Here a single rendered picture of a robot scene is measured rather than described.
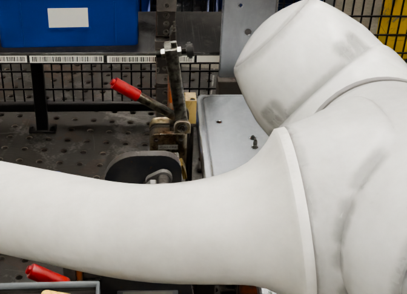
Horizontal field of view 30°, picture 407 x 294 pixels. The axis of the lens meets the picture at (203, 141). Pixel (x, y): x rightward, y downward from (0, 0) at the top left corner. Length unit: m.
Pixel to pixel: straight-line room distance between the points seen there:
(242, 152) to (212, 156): 0.06
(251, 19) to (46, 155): 0.66
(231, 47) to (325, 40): 1.13
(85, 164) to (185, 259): 1.51
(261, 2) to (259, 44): 1.08
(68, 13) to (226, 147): 0.48
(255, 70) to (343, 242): 0.18
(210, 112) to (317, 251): 1.17
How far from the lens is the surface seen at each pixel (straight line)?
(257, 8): 1.59
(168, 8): 1.60
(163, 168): 1.09
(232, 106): 1.56
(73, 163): 1.91
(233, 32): 1.61
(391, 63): 0.51
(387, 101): 0.42
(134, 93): 1.35
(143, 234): 0.40
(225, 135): 1.47
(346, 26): 0.52
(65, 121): 2.06
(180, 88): 1.34
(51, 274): 0.97
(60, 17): 1.69
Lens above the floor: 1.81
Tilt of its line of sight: 34 degrees down
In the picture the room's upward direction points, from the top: 3 degrees clockwise
